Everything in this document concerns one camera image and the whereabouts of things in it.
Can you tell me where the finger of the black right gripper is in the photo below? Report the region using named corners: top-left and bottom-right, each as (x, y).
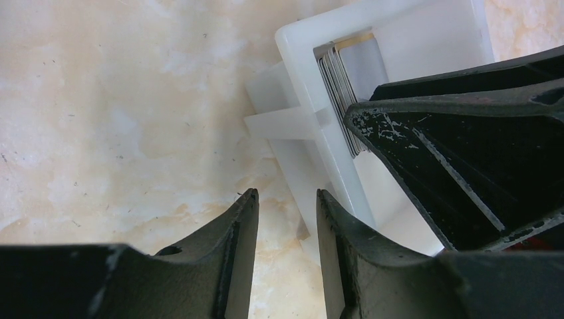
top-left (344, 47), bottom-right (563, 251)

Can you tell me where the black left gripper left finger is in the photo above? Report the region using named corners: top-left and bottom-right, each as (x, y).
top-left (1, 189), bottom-right (259, 318)

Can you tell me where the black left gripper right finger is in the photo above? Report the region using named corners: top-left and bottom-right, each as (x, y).
top-left (317, 189), bottom-right (563, 318)

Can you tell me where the white plastic card box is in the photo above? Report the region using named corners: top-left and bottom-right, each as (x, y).
top-left (245, 1), bottom-right (494, 261)

